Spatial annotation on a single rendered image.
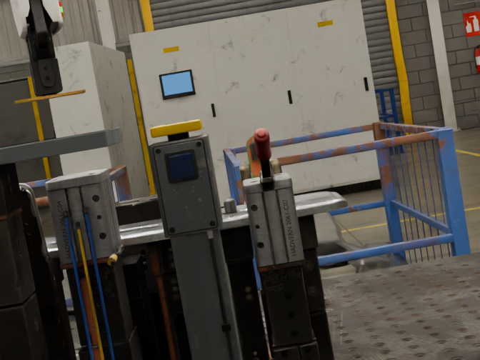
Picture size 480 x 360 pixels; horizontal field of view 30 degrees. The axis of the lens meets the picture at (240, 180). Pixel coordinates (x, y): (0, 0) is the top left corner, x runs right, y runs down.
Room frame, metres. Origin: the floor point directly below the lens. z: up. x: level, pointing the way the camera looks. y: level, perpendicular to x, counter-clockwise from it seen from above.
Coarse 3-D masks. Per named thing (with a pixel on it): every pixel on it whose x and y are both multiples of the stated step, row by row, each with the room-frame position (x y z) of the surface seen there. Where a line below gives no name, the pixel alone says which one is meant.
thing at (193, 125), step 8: (192, 120) 1.09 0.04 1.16; (200, 120) 1.08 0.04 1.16; (152, 128) 1.06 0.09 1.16; (160, 128) 1.06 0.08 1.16; (168, 128) 1.06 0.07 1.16; (176, 128) 1.06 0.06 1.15; (184, 128) 1.05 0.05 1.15; (192, 128) 1.05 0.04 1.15; (200, 128) 1.06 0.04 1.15; (152, 136) 1.06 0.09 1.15; (168, 136) 1.08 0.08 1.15; (176, 136) 1.07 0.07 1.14; (184, 136) 1.07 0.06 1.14
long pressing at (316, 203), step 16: (320, 192) 1.48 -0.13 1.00; (240, 208) 1.46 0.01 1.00; (304, 208) 1.33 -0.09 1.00; (320, 208) 1.32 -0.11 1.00; (336, 208) 1.33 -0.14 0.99; (128, 224) 1.49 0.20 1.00; (144, 224) 1.45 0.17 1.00; (160, 224) 1.42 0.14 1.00; (224, 224) 1.33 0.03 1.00; (240, 224) 1.33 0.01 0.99; (48, 240) 1.46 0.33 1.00; (128, 240) 1.33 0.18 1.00; (144, 240) 1.33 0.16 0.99; (160, 240) 1.33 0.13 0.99
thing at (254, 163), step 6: (252, 138) 1.56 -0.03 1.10; (246, 144) 1.55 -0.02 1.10; (252, 144) 1.55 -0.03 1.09; (252, 150) 1.55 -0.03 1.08; (252, 156) 1.54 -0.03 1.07; (252, 162) 1.55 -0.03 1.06; (258, 162) 1.55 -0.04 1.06; (252, 168) 1.55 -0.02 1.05; (258, 168) 1.55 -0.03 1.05; (270, 168) 1.54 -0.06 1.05; (252, 174) 1.54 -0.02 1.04; (258, 174) 1.54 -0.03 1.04
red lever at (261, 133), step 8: (256, 136) 1.10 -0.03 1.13; (264, 136) 1.10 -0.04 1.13; (256, 144) 1.11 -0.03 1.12; (264, 144) 1.11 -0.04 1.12; (256, 152) 1.13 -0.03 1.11; (264, 152) 1.12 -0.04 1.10; (264, 160) 1.14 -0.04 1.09; (264, 168) 1.17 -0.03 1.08; (264, 176) 1.19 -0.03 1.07; (272, 176) 1.19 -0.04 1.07; (264, 184) 1.19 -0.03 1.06; (272, 184) 1.20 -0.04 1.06
